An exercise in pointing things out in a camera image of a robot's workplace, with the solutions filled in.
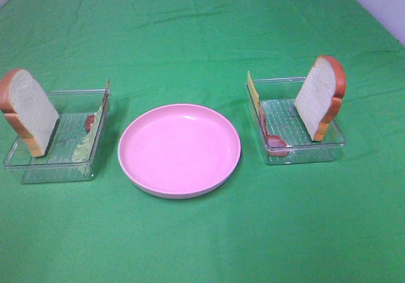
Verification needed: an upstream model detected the pink round plate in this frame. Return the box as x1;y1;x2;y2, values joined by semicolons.
118;104;241;199

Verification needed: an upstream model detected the bacon strip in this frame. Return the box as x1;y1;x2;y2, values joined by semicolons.
85;79;111;132
258;106;289;157

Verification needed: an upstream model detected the yellow cheese slice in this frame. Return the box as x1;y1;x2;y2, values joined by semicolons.
247;71;260;113

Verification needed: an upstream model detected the left clear plastic container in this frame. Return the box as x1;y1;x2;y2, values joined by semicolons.
3;89;111;184

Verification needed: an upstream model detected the green tablecloth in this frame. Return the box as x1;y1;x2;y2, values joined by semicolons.
1;0;404;282

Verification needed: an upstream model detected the right clear plastic container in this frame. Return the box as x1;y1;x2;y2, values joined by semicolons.
246;77;346;165

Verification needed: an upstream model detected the toast bread slice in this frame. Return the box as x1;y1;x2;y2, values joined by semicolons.
1;68;59;157
294;55;346;141

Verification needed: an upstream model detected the clear plastic container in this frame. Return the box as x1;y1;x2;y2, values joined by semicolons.
246;77;346;165
3;89;111;184

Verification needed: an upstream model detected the green lettuce leaf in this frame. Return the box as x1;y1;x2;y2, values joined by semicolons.
72;106;103;163

